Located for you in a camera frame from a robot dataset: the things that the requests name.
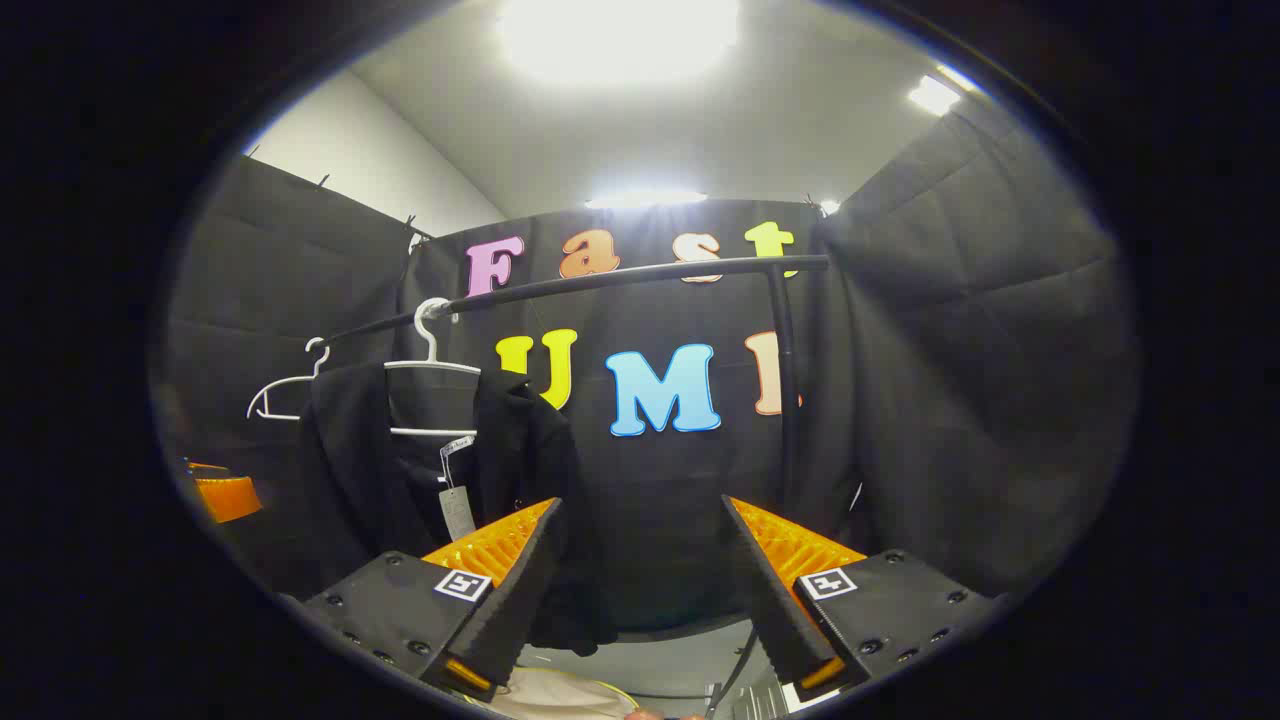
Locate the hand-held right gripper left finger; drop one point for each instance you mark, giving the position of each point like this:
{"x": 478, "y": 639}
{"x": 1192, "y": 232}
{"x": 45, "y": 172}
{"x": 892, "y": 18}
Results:
{"x": 515, "y": 600}

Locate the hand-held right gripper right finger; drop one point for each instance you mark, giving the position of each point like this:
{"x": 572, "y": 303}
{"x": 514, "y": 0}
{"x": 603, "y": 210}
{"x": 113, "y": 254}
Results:
{"x": 775, "y": 610}

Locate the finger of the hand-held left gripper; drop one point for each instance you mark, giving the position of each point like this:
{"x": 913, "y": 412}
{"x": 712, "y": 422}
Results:
{"x": 228, "y": 497}

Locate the white laundry hamper yellow rim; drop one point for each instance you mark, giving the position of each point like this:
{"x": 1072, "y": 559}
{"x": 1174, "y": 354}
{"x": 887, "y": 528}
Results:
{"x": 560, "y": 695}

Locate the black knit jacket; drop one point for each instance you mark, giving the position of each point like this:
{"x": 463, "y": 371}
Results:
{"x": 350, "y": 470}

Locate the small white plastic hanger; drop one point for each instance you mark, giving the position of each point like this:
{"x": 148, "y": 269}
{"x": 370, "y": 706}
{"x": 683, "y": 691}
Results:
{"x": 318, "y": 358}

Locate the large white plastic hanger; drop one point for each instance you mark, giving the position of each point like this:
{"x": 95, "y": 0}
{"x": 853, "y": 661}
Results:
{"x": 431, "y": 340}

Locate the black backdrop cloth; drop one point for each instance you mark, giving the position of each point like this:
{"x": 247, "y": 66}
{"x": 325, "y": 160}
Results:
{"x": 950, "y": 350}

